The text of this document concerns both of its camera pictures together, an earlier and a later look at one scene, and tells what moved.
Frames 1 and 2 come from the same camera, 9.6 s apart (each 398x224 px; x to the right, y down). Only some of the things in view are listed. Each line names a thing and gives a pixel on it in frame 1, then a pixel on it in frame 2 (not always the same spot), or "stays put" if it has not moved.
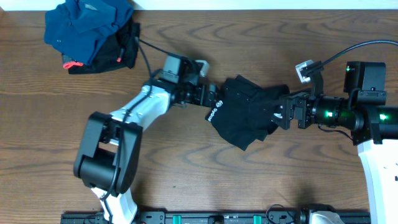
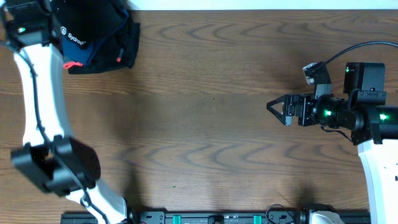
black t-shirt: [244, 111] -> [81, 22]
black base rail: [209, 217] stays put
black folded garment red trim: [117, 50] stays put
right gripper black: [303, 100] stays put
